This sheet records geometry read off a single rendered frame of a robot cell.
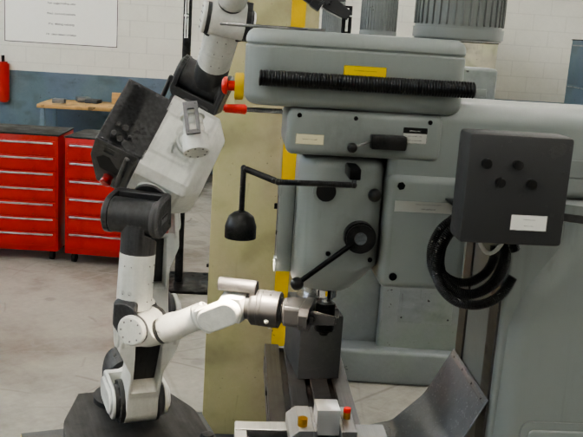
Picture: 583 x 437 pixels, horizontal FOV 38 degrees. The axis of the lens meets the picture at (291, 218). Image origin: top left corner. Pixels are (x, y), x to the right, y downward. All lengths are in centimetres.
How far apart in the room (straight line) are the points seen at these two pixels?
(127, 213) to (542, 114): 100
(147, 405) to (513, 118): 152
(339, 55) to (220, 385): 244
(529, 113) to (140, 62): 930
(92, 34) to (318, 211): 933
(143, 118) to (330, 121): 59
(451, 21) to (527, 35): 964
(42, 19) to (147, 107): 900
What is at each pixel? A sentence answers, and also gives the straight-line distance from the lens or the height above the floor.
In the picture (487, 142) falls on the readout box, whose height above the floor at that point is 171.
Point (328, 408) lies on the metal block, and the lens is 189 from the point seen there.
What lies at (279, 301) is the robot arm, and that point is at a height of 126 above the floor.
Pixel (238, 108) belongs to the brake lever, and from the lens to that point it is 199.
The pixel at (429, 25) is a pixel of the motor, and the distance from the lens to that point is 188.
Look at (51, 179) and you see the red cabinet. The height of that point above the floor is 66.
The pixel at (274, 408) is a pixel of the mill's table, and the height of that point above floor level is 94.
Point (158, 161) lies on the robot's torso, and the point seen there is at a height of 154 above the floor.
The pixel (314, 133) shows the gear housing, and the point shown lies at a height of 168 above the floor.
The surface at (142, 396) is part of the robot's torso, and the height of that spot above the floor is 73.
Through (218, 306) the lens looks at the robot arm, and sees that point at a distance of 200.
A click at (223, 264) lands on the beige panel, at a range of 375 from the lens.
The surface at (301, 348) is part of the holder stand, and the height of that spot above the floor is 103.
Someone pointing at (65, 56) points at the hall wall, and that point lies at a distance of 1112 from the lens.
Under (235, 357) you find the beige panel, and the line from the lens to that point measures 390.
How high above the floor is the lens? 188
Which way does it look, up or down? 13 degrees down
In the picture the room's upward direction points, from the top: 4 degrees clockwise
